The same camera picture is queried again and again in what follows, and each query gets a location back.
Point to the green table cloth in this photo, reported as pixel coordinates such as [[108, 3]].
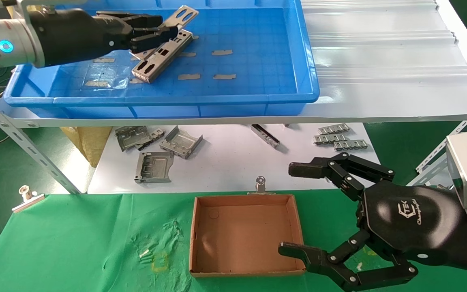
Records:
[[75, 235]]

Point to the tray-shaped grey metal bracket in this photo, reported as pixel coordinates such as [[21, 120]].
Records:
[[181, 142]]

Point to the flat grey metal bracket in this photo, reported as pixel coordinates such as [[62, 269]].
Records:
[[132, 138]]

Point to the white metal shelf rack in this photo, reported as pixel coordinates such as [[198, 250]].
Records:
[[379, 61]]

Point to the ribbed metal strip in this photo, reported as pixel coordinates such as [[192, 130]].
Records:
[[334, 129], [330, 139], [351, 145]]

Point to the square grey metal bracket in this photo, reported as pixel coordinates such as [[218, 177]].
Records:
[[154, 166]]

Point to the blue plastic tray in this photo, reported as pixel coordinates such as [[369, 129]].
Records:
[[258, 61]]

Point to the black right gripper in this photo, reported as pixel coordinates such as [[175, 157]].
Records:
[[412, 219]]

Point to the small ribbed metal piece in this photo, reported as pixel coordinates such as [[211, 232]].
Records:
[[156, 134]]

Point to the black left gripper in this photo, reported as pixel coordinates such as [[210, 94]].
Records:
[[75, 34]]

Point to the clear plastic film patch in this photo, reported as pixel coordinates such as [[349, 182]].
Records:
[[112, 75]]

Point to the grey tape strip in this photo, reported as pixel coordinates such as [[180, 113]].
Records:
[[95, 84], [221, 52], [136, 81], [103, 60], [188, 54]]

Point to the stack of metal shield plates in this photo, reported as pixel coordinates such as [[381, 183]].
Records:
[[156, 65]]

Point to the silver binder clip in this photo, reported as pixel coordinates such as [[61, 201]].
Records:
[[261, 184], [28, 201]]

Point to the small white tape bit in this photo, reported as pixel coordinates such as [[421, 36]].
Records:
[[144, 253]]

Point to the narrow metal bar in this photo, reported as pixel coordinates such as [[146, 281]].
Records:
[[266, 136]]

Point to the brown cardboard box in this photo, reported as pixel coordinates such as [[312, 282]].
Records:
[[245, 235]]

